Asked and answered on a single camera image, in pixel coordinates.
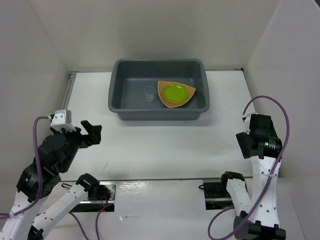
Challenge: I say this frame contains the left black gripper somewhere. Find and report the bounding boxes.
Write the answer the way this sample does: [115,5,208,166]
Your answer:
[51,119,103,172]

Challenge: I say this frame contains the orange woven triangular basket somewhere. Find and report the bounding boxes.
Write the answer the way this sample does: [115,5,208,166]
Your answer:
[157,80,196,109]

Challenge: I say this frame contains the green round plate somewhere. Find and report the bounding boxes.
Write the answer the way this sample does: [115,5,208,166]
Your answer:
[162,83,189,104]

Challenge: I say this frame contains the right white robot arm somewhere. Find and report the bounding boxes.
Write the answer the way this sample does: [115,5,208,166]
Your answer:
[219,113,287,240]

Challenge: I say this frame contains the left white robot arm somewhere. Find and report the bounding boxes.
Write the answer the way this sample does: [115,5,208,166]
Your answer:
[0,117,102,240]

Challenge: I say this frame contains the grey plastic bin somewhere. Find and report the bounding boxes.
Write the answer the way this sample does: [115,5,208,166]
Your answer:
[108,58,210,121]

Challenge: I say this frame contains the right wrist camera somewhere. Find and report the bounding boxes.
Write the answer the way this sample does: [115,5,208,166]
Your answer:
[242,113,252,135]

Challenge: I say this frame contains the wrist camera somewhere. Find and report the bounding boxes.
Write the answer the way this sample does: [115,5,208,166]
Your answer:
[242,113,252,135]
[50,109,75,132]

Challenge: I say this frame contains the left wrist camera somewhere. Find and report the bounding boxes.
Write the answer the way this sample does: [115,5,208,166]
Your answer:
[50,109,75,132]

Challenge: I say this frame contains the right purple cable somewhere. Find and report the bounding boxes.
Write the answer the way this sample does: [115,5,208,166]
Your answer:
[207,94,291,240]

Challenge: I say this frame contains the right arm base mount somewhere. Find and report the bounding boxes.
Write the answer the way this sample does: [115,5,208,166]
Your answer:
[198,178,233,211]

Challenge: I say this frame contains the aluminium table edge rail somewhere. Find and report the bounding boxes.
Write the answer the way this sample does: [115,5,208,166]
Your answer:
[61,71,78,110]

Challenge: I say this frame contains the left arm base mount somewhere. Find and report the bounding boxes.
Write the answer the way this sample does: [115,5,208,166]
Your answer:
[71,181,116,213]

